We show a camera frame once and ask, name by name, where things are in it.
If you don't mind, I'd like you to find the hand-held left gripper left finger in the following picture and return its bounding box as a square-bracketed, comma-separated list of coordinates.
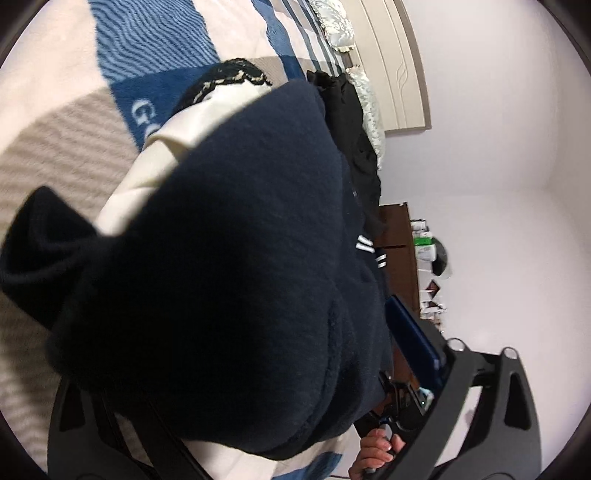
[46, 374, 213, 480]

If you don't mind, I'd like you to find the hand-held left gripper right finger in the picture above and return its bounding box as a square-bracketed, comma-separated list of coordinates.
[379, 295, 544, 480]

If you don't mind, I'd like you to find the navy and cream varsity jacket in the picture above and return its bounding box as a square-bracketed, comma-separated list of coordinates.
[0, 58, 398, 462]

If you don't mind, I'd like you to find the person's right hand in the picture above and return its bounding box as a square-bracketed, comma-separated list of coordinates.
[348, 427, 407, 480]

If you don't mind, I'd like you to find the black round object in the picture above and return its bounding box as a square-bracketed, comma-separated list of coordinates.
[429, 237, 451, 280]

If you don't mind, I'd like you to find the dark wooden nightstand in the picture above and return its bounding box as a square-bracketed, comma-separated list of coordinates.
[376, 202, 423, 319]

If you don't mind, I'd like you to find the black garment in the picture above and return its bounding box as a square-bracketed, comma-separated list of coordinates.
[307, 69, 384, 241]

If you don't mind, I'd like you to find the floral pillow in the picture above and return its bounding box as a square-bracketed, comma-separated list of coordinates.
[345, 65, 387, 169]
[308, 0, 357, 52]

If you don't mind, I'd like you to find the cream headboard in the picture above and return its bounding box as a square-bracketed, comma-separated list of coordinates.
[360, 0, 432, 137]

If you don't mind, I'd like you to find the blue and white striped blanket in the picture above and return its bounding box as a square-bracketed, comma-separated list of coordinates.
[0, 0, 370, 480]

